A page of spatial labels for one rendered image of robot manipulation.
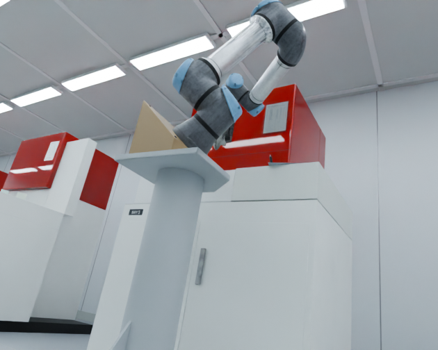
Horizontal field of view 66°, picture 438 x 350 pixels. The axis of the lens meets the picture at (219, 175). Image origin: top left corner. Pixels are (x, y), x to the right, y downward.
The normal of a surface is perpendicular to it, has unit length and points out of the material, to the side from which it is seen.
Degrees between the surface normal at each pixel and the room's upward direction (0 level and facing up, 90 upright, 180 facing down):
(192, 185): 90
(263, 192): 90
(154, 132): 90
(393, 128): 90
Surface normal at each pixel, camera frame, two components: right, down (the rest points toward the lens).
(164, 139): -0.47, -0.39
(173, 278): 0.58, -0.21
